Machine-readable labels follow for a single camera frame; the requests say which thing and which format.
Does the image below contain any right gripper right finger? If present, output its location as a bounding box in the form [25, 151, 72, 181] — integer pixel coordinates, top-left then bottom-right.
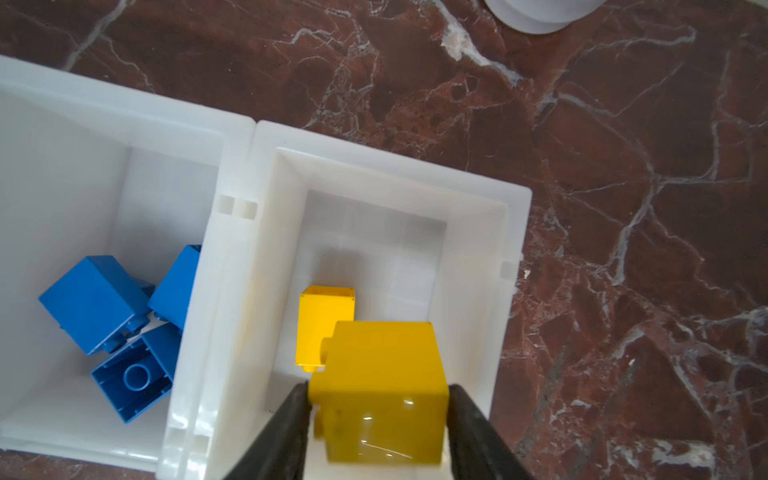
[447, 384, 533, 480]

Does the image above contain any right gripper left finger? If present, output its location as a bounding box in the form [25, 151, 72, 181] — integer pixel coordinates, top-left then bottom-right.
[225, 382, 312, 480]

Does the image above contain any yellow lego tall brick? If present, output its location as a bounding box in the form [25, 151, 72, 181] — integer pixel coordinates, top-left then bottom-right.
[295, 285, 356, 373]

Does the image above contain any blue lego brick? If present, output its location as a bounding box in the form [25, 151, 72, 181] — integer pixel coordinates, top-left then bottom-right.
[39, 255, 155, 356]

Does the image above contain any dark blue lego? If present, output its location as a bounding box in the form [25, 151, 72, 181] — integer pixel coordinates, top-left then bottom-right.
[91, 323, 182, 424]

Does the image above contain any right white bin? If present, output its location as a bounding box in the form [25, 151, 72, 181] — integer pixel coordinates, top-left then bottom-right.
[156, 121, 532, 479]

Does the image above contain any white bin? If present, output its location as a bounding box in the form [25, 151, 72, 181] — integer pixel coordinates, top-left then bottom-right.
[1, 57, 256, 472]
[156, 121, 532, 479]

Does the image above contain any middle white bin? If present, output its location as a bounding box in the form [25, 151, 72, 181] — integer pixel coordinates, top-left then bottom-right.
[1, 57, 256, 472]

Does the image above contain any potted plant white pot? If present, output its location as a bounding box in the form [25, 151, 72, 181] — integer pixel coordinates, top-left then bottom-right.
[485, 0, 606, 35]

